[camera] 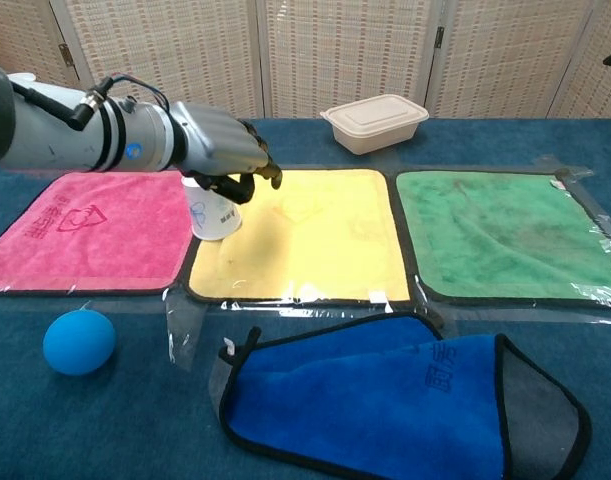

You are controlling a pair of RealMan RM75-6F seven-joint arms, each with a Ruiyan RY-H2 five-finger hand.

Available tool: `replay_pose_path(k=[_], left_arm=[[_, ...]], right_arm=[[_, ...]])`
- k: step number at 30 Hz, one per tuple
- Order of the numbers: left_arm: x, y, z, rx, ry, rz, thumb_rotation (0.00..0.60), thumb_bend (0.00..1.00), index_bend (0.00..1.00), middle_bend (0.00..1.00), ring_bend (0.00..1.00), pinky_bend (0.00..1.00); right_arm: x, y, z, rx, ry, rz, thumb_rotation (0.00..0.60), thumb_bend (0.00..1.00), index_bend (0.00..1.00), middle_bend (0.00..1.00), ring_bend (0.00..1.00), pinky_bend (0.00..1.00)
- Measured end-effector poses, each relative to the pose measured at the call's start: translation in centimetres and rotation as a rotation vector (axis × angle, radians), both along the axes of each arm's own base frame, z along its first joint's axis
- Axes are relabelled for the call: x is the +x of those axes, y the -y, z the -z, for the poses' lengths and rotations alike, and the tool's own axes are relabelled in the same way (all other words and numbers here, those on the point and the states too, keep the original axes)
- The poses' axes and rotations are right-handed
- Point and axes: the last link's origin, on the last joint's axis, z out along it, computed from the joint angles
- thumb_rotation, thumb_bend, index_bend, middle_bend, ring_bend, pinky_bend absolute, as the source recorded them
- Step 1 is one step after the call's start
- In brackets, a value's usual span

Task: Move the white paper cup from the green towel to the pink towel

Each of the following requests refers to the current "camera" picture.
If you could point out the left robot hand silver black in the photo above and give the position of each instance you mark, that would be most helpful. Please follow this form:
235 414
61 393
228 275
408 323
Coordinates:
215 140

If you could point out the white paper cup blue print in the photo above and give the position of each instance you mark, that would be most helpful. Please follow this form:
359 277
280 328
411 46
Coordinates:
212 220

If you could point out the pink cloth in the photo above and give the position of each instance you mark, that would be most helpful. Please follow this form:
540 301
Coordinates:
110 240

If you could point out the yellow cloth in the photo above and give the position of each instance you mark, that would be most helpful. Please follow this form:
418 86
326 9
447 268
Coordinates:
315 250

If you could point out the green cloth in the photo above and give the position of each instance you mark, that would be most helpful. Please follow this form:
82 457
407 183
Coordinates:
500 235

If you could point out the bamboo folding screen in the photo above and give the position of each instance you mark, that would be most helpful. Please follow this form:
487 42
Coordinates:
335 50

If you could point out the beige lidded food container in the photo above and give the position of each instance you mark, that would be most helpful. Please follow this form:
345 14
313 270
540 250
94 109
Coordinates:
370 122

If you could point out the clear plastic tape film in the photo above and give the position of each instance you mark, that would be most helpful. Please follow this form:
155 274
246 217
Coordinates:
185 325

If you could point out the blue ball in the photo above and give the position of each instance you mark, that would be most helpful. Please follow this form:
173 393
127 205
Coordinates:
79 342

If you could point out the blue felt table cover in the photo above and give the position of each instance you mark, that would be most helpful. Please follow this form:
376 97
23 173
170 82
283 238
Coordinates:
110 425

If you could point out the blue folded cloth grey lining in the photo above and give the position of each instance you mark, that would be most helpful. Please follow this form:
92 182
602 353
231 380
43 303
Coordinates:
365 410

